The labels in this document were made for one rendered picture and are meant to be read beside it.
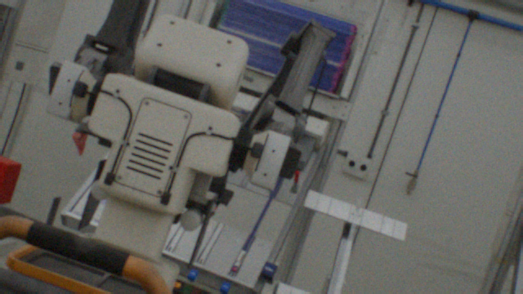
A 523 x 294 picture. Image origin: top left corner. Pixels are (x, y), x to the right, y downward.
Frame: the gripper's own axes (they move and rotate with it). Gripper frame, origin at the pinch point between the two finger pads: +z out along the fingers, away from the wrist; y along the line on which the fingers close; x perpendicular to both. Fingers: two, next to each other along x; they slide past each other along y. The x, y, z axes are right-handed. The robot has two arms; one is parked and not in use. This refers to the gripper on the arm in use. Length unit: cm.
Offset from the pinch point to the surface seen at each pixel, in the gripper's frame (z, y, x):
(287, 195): 9.2, -16.8, -32.3
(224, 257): 15.4, -6.9, 0.3
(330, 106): -10, -19, -66
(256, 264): 14.9, -17.1, -1.6
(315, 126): -4, -17, -59
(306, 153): 0, -18, -48
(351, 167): 88, -29, -173
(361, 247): 127, -50, -153
